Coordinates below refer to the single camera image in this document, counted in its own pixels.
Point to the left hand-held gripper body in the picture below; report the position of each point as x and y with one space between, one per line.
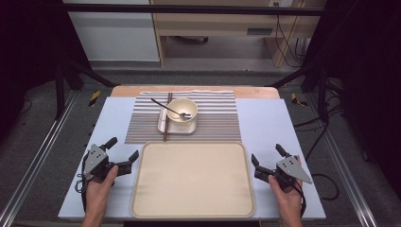
96 159

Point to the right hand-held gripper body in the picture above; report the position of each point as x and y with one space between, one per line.
291 170

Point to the white square plate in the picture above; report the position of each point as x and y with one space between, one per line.
176 129

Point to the cream bowl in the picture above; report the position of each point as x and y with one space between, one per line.
181 121

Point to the beige plastic tray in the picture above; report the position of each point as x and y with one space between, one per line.
192 179

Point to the metal spoon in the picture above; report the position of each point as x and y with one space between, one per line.
186 115

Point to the person's right hand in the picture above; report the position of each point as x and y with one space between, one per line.
290 201

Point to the yellow black tape marker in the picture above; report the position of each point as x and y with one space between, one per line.
294 98
94 97

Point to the striped placemat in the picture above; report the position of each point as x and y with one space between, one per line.
217 123

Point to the black metal stand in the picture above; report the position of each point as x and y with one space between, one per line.
60 91
322 94

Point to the white cabinet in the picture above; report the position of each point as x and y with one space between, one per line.
116 34

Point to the black curtain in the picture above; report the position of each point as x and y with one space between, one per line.
28 47
369 78

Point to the light wooden desk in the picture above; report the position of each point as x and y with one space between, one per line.
214 23

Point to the aluminium floor rail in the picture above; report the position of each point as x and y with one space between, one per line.
346 176
34 164

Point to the white wall socket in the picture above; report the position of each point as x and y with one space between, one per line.
282 3

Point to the black horizontal frame bar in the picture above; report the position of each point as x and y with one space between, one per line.
189 9

